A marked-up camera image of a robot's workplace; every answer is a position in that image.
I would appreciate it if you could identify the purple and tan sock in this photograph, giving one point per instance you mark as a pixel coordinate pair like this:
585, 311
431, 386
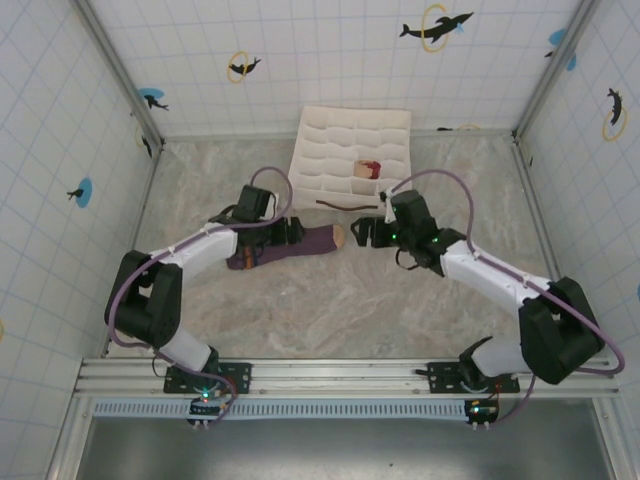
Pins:
305, 245

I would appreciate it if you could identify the red and tan striped sock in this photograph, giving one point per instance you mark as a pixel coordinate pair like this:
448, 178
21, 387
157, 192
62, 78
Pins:
367, 169

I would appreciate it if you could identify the white fabric divider box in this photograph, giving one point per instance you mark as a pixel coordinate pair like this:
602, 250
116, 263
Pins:
330, 150

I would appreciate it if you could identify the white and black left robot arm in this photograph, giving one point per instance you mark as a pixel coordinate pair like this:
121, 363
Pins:
150, 300

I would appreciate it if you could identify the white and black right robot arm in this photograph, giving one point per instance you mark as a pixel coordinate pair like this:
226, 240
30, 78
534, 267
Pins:
560, 330

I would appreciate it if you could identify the shark on blue oval sticker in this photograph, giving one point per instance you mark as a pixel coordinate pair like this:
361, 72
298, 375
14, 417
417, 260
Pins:
152, 99

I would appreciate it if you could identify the small fish blue circle sticker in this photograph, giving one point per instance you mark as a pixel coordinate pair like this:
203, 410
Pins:
82, 192

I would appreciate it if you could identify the aluminium frame floor bar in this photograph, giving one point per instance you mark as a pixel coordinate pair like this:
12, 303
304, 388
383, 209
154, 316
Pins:
132, 240
225, 135
547, 250

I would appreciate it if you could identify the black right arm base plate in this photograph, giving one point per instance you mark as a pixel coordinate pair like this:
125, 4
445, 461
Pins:
442, 377

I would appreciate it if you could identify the aluminium mounting rail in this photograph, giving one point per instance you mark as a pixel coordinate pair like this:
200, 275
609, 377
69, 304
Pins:
340, 372

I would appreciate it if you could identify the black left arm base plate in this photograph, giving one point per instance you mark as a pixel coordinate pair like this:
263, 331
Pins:
235, 377

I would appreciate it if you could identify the aluminium frame post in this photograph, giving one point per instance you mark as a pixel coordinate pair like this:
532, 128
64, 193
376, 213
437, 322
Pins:
122, 75
554, 67

